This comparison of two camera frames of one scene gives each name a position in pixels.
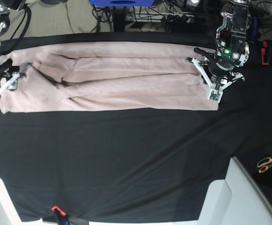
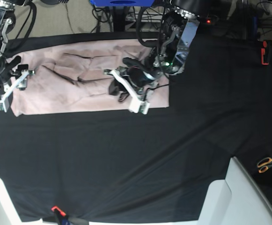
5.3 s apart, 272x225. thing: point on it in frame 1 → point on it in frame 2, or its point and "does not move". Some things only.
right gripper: x=217 y=77 → x=138 y=79
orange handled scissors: x=265 y=163 does not move
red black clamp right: x=266 y=51 does not move
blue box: x=122 y=3 does not move
